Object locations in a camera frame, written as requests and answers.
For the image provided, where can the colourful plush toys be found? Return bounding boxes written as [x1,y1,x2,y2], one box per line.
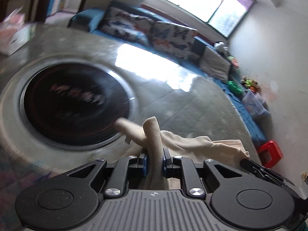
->
[240,77,260,93]

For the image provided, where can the blue sofa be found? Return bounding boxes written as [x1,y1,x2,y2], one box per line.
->
[68,1,268,148]

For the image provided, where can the left butterfly print pillow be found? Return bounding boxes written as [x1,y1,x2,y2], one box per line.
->
[100,7,155,46]

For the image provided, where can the clear plastic storage box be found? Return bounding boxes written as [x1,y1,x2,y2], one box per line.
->
[242,90,270,121]

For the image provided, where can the pink white tissue pack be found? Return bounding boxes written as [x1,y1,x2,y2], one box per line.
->
[0,7,37,56]

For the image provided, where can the window with green frame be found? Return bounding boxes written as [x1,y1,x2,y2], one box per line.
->
[144,0,255,41]

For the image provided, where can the panda plush toy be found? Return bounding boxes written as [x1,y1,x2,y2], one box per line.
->
[214,41,230,57]

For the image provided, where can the right butterfly print pillow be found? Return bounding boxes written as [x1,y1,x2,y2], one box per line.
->
[151,21,198,59]

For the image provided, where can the red plastic stool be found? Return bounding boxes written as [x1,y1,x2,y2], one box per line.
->
[257,140,284,168]

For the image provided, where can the butterfly print pillow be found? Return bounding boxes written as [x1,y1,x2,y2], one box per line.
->
[100,7,155,46]
[151,21,198,59]

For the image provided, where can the beige cloth garment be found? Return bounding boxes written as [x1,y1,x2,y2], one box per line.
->
[114,117,250,190]

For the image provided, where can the green plastic bowl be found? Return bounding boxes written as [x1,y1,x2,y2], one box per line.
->
[227,80,244,96]

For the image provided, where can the round black induction cooktop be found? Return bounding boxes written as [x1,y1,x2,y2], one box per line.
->
[20,62,135,151]

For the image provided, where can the grey plain cushion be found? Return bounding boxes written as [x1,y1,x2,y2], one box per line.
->
[199,46,231,82]

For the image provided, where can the dark wooden cabinet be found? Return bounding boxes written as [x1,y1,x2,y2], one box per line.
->
[1,0,35,22]

